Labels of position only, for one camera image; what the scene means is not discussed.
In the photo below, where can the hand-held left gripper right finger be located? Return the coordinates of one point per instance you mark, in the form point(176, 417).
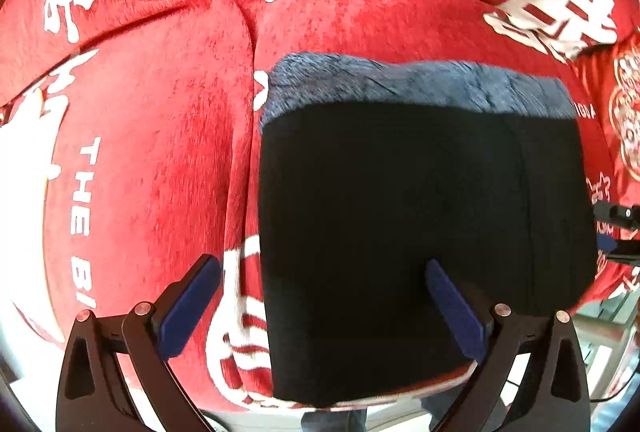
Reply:
point(455, 312)

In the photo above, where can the grey metal frame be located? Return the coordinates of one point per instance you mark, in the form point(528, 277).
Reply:
point(607, 337)

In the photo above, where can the black pants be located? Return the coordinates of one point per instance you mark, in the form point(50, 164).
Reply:
point(400, 212)

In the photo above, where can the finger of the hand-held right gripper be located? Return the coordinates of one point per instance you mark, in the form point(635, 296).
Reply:
point(617, 213)
point(607, 243)

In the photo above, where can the red floral cloth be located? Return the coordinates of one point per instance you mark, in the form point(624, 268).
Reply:
point(622, 112)

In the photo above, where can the red printed sofa cover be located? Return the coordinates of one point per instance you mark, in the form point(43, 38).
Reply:
point(150, 137)

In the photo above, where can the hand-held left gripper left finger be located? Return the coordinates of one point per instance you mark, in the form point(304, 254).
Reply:
point(192, 307)

